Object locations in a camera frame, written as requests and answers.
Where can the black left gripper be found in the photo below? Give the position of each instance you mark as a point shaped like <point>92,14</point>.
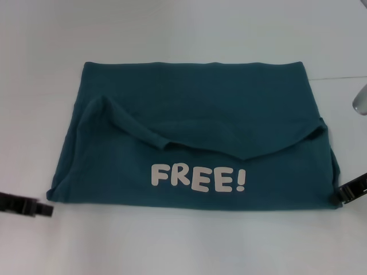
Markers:
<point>17,204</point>

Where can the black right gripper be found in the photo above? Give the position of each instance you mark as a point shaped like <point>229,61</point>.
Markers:
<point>355,190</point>

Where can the teal blue shirt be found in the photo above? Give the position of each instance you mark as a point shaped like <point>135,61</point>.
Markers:
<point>186,129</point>

